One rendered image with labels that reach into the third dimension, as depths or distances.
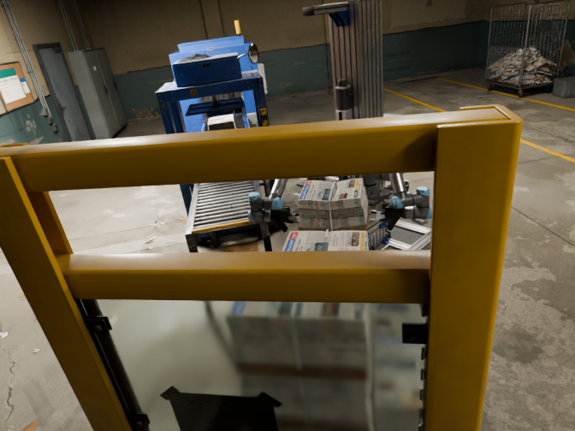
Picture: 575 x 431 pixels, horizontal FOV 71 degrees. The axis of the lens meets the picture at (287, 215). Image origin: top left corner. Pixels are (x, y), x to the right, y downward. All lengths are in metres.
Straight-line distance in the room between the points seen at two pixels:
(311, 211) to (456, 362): 1.68
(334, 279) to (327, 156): 0.18
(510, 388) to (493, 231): 2.21
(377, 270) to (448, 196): 0.15
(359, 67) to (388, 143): 2.32
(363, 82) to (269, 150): 2.34
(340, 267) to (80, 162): 0.39
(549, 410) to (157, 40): 10.58
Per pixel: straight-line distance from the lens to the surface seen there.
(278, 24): 11.28
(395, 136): 0.49
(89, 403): 0.95
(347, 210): 2.22
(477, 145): 0.49
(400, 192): 2.34
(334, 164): 0.50
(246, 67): 6.08
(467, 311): 0.61
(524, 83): 9.55
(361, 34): 2.80
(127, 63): 11.49
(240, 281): 0.61
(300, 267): 0.59
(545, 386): 2.78
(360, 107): 2.85
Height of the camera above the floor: 1.97
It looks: 26 degrees down
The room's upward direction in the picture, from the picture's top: 8 degrees counter-clockwise
